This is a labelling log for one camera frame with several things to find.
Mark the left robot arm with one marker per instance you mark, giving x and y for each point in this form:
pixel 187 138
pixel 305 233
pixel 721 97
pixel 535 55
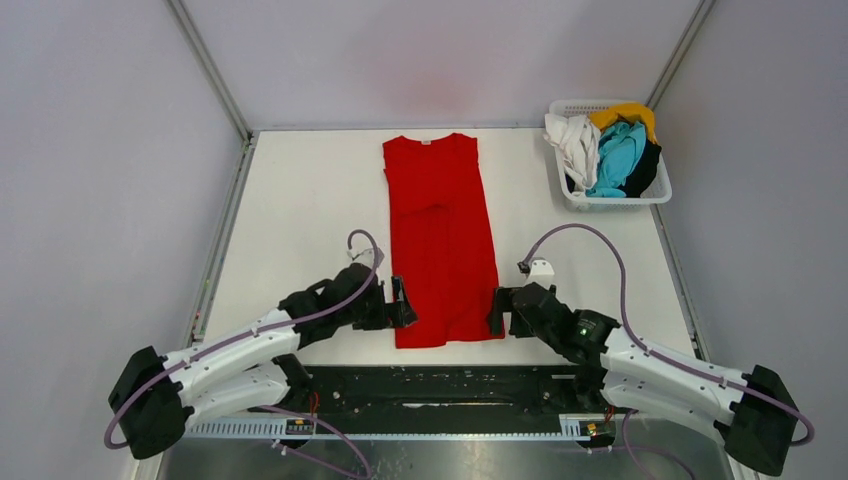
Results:
pixel 158 397

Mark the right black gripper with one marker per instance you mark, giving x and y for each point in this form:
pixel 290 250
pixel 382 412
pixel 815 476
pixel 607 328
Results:
pixel 501 303

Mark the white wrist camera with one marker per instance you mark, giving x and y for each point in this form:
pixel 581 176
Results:
pixel 536 268
pixel 368 257

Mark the black t-shirt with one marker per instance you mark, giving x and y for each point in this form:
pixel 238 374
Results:
pixel 644 172

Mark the red t-shirt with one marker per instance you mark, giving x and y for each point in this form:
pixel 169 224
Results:
pixel 441 240

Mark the white plastic laundry basket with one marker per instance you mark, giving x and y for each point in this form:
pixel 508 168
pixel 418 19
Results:
pixel 658 192

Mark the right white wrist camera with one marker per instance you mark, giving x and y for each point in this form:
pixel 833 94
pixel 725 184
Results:
pixel 536 268

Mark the teal t-shirt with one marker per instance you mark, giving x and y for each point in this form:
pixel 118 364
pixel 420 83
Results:
pixel 621 147

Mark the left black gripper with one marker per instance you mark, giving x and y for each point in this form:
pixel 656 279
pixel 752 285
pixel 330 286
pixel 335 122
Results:
pixel 401 313

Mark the yellow t-shirt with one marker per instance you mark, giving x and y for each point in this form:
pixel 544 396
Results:
pixel 630 112

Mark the aluminium frame rail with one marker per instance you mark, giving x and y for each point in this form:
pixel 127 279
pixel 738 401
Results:
pixel 382 420

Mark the white t-shirt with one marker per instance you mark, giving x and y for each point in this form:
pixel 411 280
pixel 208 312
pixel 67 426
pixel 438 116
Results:
pixel 576 139

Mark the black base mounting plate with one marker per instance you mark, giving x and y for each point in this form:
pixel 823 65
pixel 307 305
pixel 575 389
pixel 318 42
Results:
pixel 314 388

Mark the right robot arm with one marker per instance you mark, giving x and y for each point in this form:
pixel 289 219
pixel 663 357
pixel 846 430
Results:
pixel 750 415

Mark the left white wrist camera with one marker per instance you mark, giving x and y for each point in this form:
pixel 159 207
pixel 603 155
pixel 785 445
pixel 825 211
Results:
pixel 368 257

